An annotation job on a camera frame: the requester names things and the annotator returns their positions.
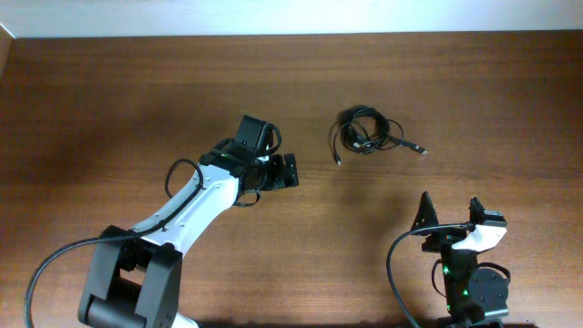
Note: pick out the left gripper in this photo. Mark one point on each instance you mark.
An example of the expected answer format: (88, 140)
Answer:
(278, 179)

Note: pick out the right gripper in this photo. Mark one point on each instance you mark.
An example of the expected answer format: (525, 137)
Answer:
(431, 218)

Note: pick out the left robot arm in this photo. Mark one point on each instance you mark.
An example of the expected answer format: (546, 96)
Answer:
(134, 277)

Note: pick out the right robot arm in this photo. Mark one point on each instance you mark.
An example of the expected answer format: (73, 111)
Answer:
(475, 292)

